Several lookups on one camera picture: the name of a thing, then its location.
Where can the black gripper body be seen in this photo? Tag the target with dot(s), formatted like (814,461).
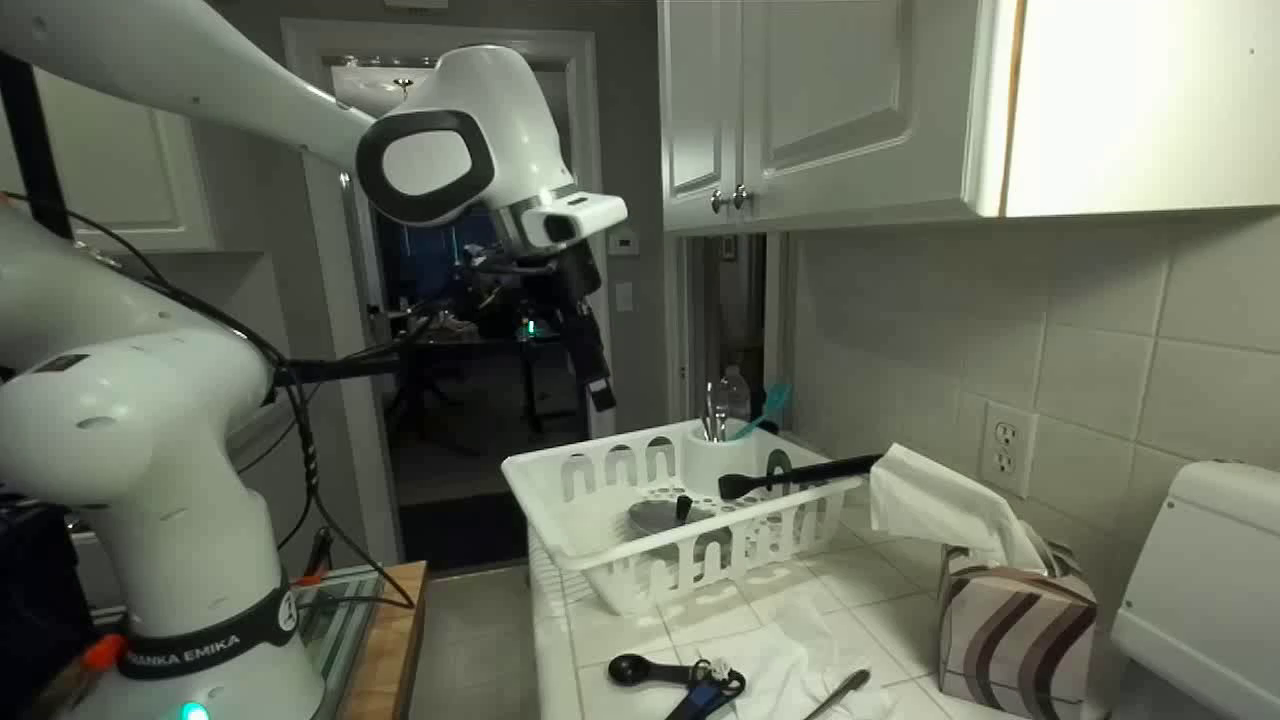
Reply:
(553,291)

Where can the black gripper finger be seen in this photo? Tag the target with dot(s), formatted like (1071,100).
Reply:
(597,365)

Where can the black measuring spoon set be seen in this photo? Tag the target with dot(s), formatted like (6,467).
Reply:
(674,677)

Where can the orange robot base button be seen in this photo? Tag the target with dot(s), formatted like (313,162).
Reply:
(102,656)

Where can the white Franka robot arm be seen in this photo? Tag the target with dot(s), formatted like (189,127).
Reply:
(134,443)

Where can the clear glass jar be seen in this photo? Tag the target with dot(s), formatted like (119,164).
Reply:
(725,406)

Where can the white plastic dish rack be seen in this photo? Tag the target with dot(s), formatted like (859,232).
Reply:
(600,533)

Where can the metal cabinet knob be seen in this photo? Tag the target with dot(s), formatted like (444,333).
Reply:
(747,198)
(722,202)

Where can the wooden cutting board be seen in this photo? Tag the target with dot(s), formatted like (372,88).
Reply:
(391,643)

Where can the white upper cabinet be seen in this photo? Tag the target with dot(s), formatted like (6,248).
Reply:
(855,93)

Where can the white crumpled dish towel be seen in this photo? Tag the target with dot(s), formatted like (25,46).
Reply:
(940,505)

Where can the metal spoon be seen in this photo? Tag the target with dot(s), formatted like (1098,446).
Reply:
(836,694)

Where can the brown striped pot holder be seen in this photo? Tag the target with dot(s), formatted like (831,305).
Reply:
(1015,643)

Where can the white gas stove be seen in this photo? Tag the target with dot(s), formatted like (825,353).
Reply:
(1202,601)

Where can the white light switch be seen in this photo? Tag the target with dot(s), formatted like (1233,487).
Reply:
(624,299)

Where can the white wall thermostat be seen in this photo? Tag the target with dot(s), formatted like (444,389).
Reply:
(623,242)

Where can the metal frame on table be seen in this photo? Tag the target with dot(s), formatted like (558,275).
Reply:
(341,627)

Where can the white wall outlet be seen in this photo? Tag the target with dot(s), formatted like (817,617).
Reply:
(1004,448)

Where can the black camera pole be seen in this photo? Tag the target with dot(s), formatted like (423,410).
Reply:
(39,144)

